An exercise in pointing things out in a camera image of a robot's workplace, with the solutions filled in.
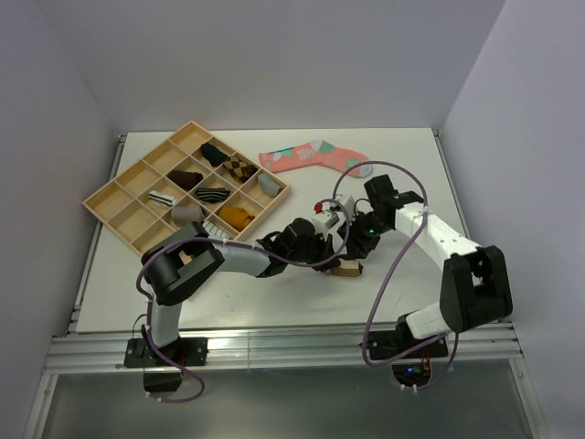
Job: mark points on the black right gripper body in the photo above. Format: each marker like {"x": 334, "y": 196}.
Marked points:
{"x": 366, "y": 230}

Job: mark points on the brown striped sock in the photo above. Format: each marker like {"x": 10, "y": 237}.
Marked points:
{"x": 347, "y": 269}

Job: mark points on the white black striped sock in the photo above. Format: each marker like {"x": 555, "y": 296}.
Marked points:
{"x": 214, "y": 230}

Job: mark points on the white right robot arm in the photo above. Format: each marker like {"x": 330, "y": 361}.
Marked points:
{"x": 475, "y": 289}

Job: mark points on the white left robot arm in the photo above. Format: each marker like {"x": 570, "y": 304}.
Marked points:
{"x": 175, "y": 268}

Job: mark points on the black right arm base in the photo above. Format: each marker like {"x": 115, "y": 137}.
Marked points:
{"x": 383, "y": 345}

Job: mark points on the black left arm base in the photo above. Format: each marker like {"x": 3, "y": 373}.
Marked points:
{"x": 187, "y": 352}

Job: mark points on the mustard rolled sock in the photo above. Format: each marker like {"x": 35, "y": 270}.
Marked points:
{"x": 236, "y": 217}

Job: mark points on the pink patterned sock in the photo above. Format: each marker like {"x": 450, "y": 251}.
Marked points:
{"x": 316, "y": 153}

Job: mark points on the brown argyle rolled sock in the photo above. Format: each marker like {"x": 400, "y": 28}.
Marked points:
{"x": 240, "y": 170}

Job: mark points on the black striped rolled sock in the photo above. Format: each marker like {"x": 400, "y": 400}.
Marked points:
{"x": 212, "y": 195}

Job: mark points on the beige grey rolled sock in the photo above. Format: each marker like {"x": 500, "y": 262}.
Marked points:
{"x": 183, "y": 215}

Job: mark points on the dark navy rolled sock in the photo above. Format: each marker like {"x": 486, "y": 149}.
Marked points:
{"x": 213, "y": 155}

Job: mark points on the wooden compartment tray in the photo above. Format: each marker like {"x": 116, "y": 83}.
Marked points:
{"x": 122, "y": 204}

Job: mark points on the dark brown rolled sock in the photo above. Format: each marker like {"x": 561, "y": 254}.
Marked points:
{"x": 186, "y": 180}

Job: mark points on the white black rolled sock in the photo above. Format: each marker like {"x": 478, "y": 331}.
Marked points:
{"x": 161, "y": 198}

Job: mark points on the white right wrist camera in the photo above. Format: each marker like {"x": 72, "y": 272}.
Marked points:
{"x": 344, "y": 203}

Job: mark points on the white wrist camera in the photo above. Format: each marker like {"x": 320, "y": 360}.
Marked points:
{"x": 324, "y": 219}
{"x": 344, "y": 203}

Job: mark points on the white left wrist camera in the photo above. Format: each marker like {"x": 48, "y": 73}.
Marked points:
{"x": 324, "y": 219}

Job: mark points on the aluminium front rail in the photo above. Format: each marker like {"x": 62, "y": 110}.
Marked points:
{"x": 266, "y": 348}

